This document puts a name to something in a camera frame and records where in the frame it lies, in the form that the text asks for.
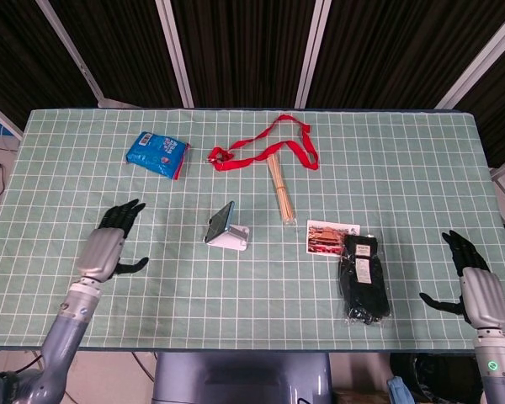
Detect blue cloth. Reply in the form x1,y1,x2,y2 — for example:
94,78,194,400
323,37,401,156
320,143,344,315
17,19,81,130
385,375,417,404

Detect black bag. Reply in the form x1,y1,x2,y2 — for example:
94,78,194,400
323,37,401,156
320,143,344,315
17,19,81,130
389,352,485,404

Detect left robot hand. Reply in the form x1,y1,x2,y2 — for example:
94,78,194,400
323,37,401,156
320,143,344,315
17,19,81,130
74,199,150,284

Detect black smartphone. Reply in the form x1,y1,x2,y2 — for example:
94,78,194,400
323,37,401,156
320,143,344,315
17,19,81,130
205,200,236,245

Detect bundle of wooden sticks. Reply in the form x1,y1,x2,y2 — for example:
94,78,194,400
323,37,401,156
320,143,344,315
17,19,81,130
267,154,297,225

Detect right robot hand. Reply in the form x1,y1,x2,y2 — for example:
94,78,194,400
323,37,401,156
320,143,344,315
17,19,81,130
418,229,505,328

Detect black gloves in plastic bag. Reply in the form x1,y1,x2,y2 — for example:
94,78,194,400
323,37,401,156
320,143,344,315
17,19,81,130
336,229,395,327

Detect white folding phone stand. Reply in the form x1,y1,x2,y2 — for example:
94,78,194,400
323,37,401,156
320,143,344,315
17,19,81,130
210,225,252,253

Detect palace picture postcard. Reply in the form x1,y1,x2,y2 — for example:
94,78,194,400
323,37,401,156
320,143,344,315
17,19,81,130
306,219,361,256

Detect green checked tablecloth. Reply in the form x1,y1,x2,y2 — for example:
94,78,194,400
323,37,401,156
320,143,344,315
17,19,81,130
0,108,505,351

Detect blue snack packet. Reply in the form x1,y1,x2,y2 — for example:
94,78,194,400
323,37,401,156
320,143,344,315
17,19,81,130
125,130,191,181

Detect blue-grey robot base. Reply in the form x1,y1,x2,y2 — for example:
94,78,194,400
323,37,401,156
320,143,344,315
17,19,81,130
151,351,333,404

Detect red lanyard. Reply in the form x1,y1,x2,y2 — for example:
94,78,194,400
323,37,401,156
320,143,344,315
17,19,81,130
205,114,321,172

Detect brown cardboard box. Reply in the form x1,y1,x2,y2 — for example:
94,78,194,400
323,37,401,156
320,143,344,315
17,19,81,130
332,389,391,404

